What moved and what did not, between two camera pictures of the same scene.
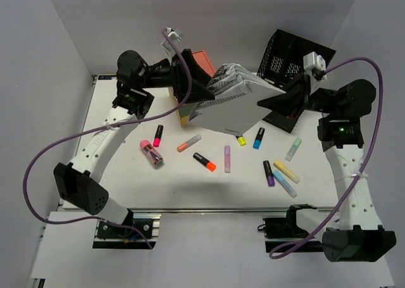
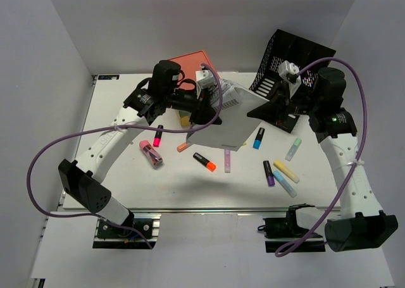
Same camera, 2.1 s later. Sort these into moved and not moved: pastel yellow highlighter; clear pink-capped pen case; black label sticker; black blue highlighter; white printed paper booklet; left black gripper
Moved: left black gripper; white printed paper booklet
Not moved: black label sticker; clear pink-capped pen case; black blue highlighter; pastel yellow highlighter
